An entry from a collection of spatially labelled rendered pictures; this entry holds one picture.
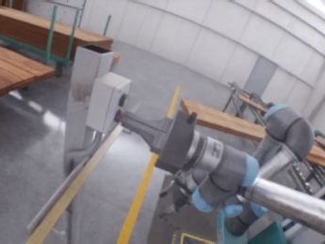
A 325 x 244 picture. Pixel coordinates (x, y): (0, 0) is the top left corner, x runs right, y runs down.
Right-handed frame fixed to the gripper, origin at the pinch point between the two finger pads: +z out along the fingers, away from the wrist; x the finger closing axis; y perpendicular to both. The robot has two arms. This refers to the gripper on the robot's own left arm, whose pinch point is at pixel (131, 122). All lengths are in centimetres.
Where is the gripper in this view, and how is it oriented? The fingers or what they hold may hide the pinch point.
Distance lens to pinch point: 40.3
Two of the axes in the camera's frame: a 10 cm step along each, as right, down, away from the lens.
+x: -3.5, 7.5, -5.7
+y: 2.1, -5.3, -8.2
